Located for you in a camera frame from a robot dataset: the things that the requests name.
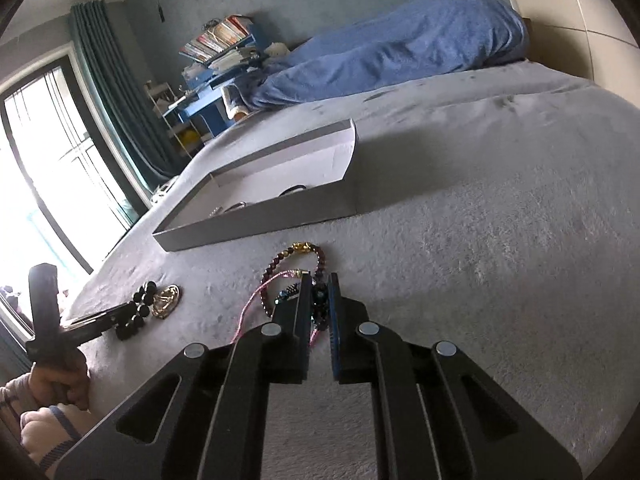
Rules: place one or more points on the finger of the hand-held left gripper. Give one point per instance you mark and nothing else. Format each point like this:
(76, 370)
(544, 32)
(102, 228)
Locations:
(95, 325)

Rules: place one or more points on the person's left hand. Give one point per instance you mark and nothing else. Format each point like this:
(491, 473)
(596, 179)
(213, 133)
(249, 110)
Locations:
(62, 380)

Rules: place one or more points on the blue desk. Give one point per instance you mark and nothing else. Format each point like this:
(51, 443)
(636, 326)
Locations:
(207, 110)

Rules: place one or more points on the stack of papers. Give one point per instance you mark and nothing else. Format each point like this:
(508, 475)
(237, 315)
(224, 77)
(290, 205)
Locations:
(232, 60)

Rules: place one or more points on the blue duvet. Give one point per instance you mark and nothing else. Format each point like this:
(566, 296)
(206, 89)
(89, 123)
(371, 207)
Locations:
(400, 45)

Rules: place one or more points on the white shelf rack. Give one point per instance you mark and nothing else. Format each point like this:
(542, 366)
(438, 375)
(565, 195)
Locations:
(167, 105)

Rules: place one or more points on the teal curtain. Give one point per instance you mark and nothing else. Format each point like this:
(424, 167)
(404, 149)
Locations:
(125, 85)

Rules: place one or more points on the grey cloth pile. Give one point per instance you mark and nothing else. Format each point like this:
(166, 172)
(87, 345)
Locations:
(162, 191)

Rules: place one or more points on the yellow object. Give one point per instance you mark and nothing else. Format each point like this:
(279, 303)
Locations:
(190, 137)

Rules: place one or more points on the gold brooch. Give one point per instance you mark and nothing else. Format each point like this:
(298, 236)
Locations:
(167, 302)

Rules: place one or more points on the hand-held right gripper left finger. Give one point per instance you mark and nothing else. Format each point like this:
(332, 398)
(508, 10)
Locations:
(295, 330)

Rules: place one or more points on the grey cardboard box tray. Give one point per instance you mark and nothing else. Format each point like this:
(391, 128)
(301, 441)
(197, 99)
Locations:
(280, 215)

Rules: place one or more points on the glass balcony door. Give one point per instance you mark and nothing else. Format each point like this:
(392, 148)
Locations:
(50, 160)

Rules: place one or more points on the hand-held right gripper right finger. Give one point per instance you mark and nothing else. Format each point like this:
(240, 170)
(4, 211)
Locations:
(334, 330)

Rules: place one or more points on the person's left forearm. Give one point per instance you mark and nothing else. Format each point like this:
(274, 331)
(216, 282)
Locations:
(35, 435)

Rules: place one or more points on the white soft toy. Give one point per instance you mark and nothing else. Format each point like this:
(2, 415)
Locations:
(277, 50)

